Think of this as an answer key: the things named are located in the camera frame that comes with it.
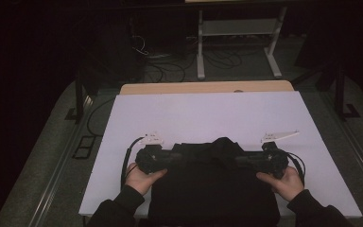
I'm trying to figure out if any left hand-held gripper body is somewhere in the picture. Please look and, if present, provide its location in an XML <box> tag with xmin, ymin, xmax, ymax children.
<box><xmin>135</xmin><ymin>131</ymin><xmax>172</xmax><ymax>175</ymax></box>

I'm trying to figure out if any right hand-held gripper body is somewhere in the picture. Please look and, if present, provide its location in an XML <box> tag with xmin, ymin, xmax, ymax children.
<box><xmin>261</xmin><ymin>130</ymin><xmax>301</xmax><ymax>180</ymax></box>

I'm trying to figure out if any black tank top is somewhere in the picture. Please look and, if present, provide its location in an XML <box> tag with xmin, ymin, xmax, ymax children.
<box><xmin>147</xmin><ymin>136</ymin><xmax>282</xmax><ymax>227</ymax></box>

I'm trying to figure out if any person's left hand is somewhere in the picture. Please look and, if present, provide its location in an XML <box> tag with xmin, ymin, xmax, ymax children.
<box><xmin>125</xmin><ymin>163</ymin><xmax>169</xmax><ymax>197</ymax></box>

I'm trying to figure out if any person's right hand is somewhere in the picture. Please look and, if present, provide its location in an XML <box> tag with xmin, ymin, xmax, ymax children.
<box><xmin>255</xmin><ymin>166</ymin><xmax>305</xmax><ymax>203</ymax></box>

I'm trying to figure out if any wooden table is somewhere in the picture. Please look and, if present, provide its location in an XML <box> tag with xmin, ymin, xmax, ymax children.
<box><xmin>119</xmin><ymin>79</ymin><xmax>295</xmax><ymax>96</ymax></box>

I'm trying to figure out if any black metal stand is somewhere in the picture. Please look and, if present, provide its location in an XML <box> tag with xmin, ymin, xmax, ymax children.
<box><xmin>333</xmin><ymin>61</ymin><xmax>362</xmax><ymax>121</ymax></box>
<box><xmin>65</xmin><ymin>71</ymin><xmax>93</xmax><ymax>123</ymax></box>

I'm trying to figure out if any white metal stand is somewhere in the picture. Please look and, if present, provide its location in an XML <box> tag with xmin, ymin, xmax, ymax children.
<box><xmin>196</xmin><ymin>6</ymin><xmax>288</xmax><ymax>80</ymax></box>

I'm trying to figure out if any right hand-held gripper cable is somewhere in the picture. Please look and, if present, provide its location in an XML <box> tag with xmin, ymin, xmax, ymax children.
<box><xmin>285</xmin><ymin>150</ymin><xmax>307</xmax><ymax>186</ymax></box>

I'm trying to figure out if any hand-held gripper cable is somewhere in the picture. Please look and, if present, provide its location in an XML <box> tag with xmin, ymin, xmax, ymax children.
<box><xmin>285</xmin><ymin>150</ymin><xmax>307</xmax><ymax>186</ymax></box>
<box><xmin>120</xmin><ymin>135</ymin><xmax>147</xmax><ymax>191</ymax></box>

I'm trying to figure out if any left hand-held gripper cable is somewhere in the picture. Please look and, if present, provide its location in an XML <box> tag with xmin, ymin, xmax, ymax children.
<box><xmin>120</xmin><ymin>135</ymin><xmax>147</xmax><ymax>191</ymax></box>

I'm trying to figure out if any black floor cable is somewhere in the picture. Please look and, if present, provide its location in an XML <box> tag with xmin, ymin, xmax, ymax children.
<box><xmin>86</xmin><ymin>97</ymin><xmax>116</xmax><ymax>138</ymax></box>

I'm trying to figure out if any metal floor rail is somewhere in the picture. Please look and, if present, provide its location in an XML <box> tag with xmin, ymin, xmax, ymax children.
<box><xmin>322</xmin><ymin>94</ymin><xmax>363</xmax><ymax>202</ymax></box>
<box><xmin>27</xmin><ymin>94</ymin><xmax>96</xmax><ymax>227</ymax></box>

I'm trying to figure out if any tangle of black floor cables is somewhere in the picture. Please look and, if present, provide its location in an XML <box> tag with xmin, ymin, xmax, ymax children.
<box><xmin>144</xmin><ymin>46</ymin><xmax>244</xmax><ymax>83</ymax></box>

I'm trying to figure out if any white thin cable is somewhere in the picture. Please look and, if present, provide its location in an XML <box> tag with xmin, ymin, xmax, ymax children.
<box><xmin>130</xmin><ymin>34</ymin><xmax>149</xmax><ymax>57</ymax></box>

